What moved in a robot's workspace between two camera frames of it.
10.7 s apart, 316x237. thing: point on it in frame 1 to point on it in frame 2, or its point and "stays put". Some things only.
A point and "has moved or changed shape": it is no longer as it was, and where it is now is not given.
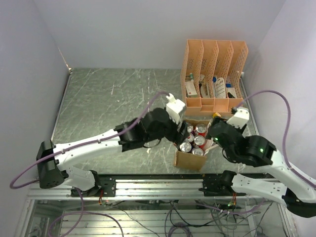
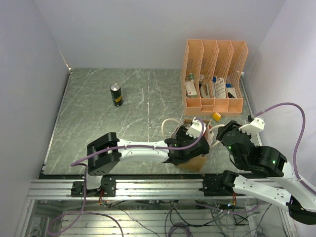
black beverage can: (189, 128) has moved or changed shape
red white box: (190, 90) stays put
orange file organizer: (210, 76) stays put
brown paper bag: (188, 160) stays put
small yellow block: (216, 114) stays put
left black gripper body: (170, 132) to (182, 138)
